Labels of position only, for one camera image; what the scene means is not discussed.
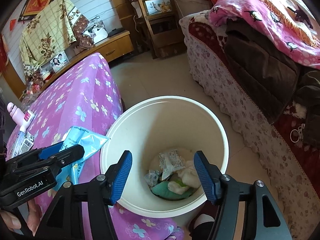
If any light blue plastic wrapper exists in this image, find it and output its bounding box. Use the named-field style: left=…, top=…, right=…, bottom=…
left=53, top=126, right=111, bottom=192

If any trash in bucket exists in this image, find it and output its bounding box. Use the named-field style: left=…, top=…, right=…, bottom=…
left=144, top=147, right=201, bottom=201

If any white trash bucket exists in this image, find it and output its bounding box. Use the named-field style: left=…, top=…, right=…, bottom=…
left=100, top=96, right=229, bottom=218

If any person's left hand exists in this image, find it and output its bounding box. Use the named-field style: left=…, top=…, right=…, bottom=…
left=1, top=199, right=42, bottom=236

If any white bottle pink label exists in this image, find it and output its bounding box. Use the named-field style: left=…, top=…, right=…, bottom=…
left=20, top=110, right=35, bottom=133

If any pink thermos bottle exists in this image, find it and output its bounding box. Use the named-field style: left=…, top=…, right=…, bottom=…
left=7, top=102, right=26, bottom=133

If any floral covered sofa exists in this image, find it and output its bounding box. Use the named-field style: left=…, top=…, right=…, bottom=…
left=180, top=10, right=319, bottom=239

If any framed couple photo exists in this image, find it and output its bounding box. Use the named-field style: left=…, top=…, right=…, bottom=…
left=50, top=51, right=69, bottom=73

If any wooden tv cabinet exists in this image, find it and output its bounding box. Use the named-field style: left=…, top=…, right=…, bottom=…
left=19, top=29, right=135, bottom=100

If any yellow floral hanging cloth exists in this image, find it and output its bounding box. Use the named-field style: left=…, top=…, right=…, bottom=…
left=19, top=0, right=76, bottom=69

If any pink blanket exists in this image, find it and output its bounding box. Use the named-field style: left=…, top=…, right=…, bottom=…
left=209, top=0, right=319, bottom=69

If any wooden chair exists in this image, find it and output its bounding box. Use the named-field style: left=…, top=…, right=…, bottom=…
left=131, top=0, right=186, bottom=59

